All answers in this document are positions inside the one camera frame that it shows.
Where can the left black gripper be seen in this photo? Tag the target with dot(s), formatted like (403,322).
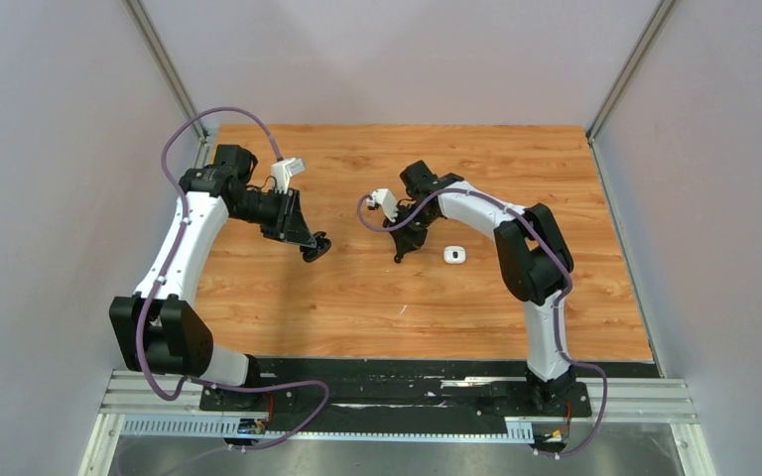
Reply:
(288,223)

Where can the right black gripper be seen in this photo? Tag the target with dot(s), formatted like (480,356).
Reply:
(406,241)

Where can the white earbud charging case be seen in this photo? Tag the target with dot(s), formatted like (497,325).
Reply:
(454,255)

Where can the black earbud charging case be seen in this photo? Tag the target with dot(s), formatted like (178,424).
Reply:
(320,246)

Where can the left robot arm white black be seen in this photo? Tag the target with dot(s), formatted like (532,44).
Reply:
(157,325)

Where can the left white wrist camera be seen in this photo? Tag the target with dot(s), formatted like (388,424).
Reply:
(284,170)

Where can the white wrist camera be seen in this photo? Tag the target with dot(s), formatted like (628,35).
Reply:
(284,170)
(385,200)

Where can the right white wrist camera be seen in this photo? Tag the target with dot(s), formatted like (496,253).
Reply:
(385,200)

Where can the aluminium frame rail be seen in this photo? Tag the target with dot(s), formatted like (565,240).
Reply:
(130,407)

